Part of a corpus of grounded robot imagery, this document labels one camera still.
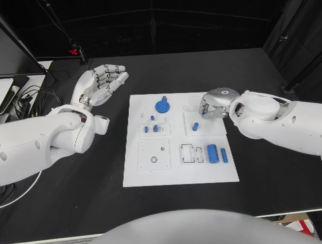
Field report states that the black stand with red clamp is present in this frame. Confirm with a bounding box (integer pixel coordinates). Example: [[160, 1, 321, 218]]
[[42, 0, 91, 66]]

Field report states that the cardboard box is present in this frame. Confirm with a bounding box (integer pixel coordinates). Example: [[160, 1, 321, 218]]
[[268, 212, 316, 238]]

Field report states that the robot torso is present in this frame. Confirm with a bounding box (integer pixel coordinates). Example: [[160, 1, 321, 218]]
[[89, 209, 322, 244]]

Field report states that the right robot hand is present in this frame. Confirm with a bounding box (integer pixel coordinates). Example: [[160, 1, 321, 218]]
[[198, 87, 242, 119]]

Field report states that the black post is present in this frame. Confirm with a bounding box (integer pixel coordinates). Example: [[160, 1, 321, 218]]
[[280, 36, 322, 95]]

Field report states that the white task board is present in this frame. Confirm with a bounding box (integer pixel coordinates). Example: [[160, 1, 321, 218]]
[[122, 91, 240, 188]]

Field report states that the blue gear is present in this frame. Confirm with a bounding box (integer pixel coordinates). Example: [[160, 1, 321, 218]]
[[154, 100, 171, 114]]

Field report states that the thick blue cylinder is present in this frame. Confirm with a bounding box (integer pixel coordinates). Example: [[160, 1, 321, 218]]
[[206, 144, 220, 164]]

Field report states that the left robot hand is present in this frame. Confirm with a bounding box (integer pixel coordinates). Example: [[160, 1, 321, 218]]
[[69, 64, 131, 113]]

